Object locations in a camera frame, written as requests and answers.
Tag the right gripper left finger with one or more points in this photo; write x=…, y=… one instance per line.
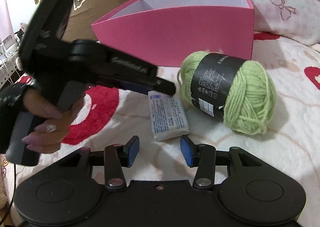
x=117, y=156

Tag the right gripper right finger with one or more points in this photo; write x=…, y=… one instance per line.
x=202, y=156

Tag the small white wipes packet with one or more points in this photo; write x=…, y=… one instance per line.
x=167, y=116

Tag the green yarn ball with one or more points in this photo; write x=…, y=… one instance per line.
x=237, y=92

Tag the left hand with painted nails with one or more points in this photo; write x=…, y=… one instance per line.
x=46, y=138

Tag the red bear print blanket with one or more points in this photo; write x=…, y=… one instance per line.
x=274, y=116

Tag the pink cardboard box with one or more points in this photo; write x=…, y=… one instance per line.
x=165, y=32

